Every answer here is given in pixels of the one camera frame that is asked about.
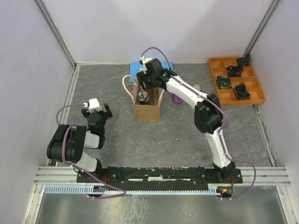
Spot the blue yellow rolled sock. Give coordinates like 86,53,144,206
216,76,232,89

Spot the light blue cable duct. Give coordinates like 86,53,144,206
44,183,222,194

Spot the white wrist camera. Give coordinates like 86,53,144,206
140,56,152,73
83,98,102,113

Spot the green topped dark can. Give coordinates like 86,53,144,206
138,90,150,105

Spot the burlap canvas bag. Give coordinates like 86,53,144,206
122,75,164,122

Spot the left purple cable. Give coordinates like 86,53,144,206
56,104,127,200

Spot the black rolled sock lower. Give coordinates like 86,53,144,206
234,84,250,100

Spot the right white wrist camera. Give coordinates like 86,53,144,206
140,56,152,73

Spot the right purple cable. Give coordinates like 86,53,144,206
140,47,257,200

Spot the purple soda can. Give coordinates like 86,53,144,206
172,94,183,104

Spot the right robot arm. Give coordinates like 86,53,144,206
136,56,235,182

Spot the purple cable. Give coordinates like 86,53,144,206
140,47,257,200
56,104,127,200

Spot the aluminium frame rail front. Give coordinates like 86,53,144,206
35,167,290,186

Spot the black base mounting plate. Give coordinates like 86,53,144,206
76,166,243,190

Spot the black rolled sock upper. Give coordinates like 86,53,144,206
226,66,243,77

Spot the orange compartment tray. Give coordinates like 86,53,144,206
207,57,266,106

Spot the teal rolled sock corner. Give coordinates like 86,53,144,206
236,53,251,67

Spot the black rolled sock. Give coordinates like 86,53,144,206
226,66,243,77
234,84,250,100

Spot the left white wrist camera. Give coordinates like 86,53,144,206
83,98,102,113

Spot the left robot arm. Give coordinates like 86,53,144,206
47,99,113,182

